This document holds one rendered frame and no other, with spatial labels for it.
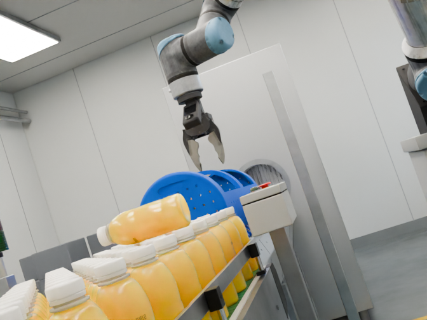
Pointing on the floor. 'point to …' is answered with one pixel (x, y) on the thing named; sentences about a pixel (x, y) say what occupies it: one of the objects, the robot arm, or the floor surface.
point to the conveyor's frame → (263, 299)
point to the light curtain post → (311, 197)
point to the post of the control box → (293, 275)
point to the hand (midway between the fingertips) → (210, 163)
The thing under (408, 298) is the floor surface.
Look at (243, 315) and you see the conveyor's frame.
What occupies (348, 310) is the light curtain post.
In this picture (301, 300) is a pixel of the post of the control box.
